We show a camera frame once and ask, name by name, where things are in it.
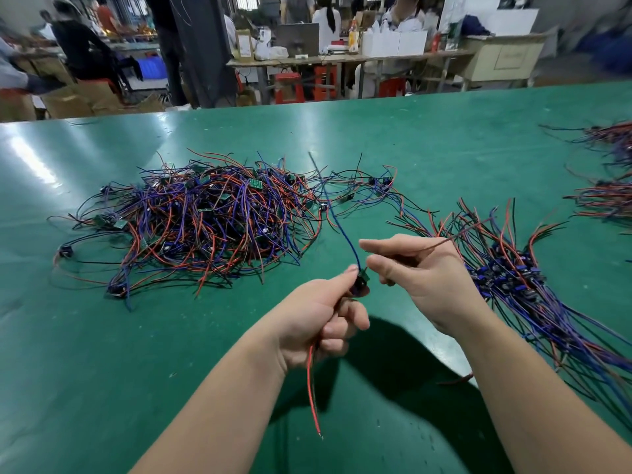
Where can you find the tan upright cardboard box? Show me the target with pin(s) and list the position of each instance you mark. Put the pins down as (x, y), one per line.
(244, 45)

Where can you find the person's right thumb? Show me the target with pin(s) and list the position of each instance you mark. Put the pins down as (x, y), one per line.
(390, 269)

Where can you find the dark blue cloth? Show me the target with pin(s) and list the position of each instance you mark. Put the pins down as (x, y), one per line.
(475, 26)

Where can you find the red plastic stool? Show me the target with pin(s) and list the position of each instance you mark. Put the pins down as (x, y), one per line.
(289, 87)
(392, 87)
(325, 83)

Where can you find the grey computer monitor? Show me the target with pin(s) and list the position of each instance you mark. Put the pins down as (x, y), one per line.
(297, 39)

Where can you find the person's right forearm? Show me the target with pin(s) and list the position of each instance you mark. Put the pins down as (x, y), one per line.
(538, 409)

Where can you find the brown cardboard box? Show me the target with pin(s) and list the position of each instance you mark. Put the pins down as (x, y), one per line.
(81, 99)
(17, 107)

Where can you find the long wooden work table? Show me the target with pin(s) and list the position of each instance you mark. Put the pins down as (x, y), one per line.
(345, 59)

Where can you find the person's left thumb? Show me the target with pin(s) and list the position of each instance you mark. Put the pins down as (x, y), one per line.
(338, 281)

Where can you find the person's right hand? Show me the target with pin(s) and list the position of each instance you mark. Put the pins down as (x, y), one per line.
(439, 286)

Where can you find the blue plastic crate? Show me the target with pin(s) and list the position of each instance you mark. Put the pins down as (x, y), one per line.
(153, 67)

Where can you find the person's left forearm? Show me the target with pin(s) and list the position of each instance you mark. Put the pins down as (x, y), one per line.
(217, 404)

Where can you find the white plastic bags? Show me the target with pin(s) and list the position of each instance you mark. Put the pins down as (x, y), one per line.
(270, 48)

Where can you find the red bottle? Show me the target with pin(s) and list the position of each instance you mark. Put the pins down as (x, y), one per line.
(436, 42)

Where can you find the person's left hand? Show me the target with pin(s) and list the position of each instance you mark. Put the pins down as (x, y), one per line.
(301, 320)

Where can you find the orange drink bottle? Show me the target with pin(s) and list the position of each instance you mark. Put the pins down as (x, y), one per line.
(353, 36)

